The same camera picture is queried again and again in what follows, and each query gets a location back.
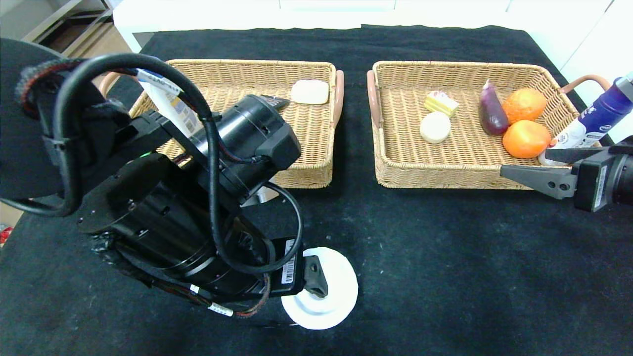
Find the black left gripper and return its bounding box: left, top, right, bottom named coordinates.
left=248, top=236, right=328, bottom=298

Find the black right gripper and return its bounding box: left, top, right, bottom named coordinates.
left=499, top=135, right=633, bottom=213

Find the white round container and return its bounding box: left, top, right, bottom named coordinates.
left=280, top=247, right=359, bottom=330

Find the cream toy bun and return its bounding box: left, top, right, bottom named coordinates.
left=420, top=112, right=452, bottom=143

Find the yellow toy cake slice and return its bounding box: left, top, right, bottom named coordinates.
left=424, top=91, right=459, bottom=117

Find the black cosmetic tube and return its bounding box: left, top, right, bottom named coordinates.
left=260, top=94, right=291, bottom=110

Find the white bottle with blue cap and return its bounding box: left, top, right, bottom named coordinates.
left=136, top=69, right=202, bottom=138

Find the wicker basket with dish brush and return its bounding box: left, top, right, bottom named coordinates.
left=99, top=59, right=345, bottom=189

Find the wicker basket with toy food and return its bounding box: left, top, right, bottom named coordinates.
left=366, top=61, right=612, bottom=191

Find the smooth orange fruit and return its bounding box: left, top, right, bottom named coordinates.
left=502, top=120, right=551, bottom=159

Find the white bottle with purple cap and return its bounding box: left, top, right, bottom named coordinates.
left=538, top=77, right=633, bottom=167

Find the rough orange fruit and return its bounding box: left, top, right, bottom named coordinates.
left=502, top=88, right=547, bottom=124

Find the purple toy eggplant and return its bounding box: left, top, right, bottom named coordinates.
left=478, top=80, right=509, bottom=136

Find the black tablecloth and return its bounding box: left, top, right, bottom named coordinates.
left=0, top=26, right=633, bottom=356

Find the white soap bar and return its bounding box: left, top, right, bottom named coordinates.
left=291, top=79, right=330, bottom=105

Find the grey metal shelf unit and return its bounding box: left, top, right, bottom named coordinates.
left=22, top=0, right=115, bottom=56

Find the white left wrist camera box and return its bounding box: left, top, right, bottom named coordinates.
left=241, top=185, right=280, bottom=207

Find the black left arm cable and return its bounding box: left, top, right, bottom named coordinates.
left=0, top=53, right=305, bottom=317

